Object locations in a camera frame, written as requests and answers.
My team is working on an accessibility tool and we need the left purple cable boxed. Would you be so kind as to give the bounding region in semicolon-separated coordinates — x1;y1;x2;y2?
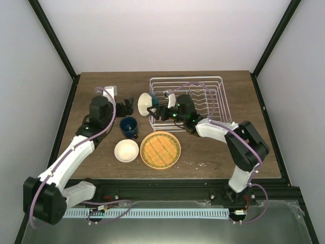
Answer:
28;86;133;229

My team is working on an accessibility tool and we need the black frame post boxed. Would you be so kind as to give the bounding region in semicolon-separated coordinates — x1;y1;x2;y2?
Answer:
252;0;303;76
27;0;78;80

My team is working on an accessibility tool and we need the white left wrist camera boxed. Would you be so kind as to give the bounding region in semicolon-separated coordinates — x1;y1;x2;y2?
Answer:
102;86;117;98

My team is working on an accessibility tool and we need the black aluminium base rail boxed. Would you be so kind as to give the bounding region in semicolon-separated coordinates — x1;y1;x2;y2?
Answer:
84;178;302;207

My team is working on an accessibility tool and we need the small white bowl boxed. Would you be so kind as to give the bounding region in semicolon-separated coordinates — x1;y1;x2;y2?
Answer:
114;139;139;163

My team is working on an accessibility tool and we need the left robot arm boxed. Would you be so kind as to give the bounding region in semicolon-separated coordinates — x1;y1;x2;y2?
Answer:
23;95;122;229

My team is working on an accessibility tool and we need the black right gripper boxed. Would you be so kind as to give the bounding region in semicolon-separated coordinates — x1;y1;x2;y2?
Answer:
148;103;187;123

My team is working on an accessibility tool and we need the left black frame post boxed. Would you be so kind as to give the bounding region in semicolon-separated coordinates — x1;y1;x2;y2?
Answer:
27;0;78;80

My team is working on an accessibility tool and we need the white wire dish rack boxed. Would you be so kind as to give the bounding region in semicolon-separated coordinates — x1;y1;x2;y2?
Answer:
149;76;232;123

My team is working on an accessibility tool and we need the purple cable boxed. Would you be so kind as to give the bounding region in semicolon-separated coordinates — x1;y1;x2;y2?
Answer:
28;86;133;229
169;81;270;224

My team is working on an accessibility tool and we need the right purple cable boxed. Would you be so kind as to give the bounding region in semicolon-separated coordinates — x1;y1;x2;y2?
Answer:
169;81;270;224

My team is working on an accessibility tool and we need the round bamboo steamer tray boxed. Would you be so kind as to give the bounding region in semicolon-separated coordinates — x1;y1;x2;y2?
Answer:
140;131;181;170

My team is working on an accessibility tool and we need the right black frame post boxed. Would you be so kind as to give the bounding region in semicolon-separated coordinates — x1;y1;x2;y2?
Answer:
252;0;303;76

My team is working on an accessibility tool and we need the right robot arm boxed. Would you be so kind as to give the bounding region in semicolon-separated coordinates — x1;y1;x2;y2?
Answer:
138;94;270;205

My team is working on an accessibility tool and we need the dark blue mug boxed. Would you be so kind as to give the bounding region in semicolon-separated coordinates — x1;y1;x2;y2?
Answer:
119;116;138;139

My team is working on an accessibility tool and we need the light blue slotted cable duct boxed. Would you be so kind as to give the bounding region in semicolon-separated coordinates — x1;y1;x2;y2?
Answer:
63;208;230;219

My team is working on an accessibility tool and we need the white bowl teal outside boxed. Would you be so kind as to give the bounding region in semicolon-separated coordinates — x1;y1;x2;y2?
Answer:
138;93;158;116

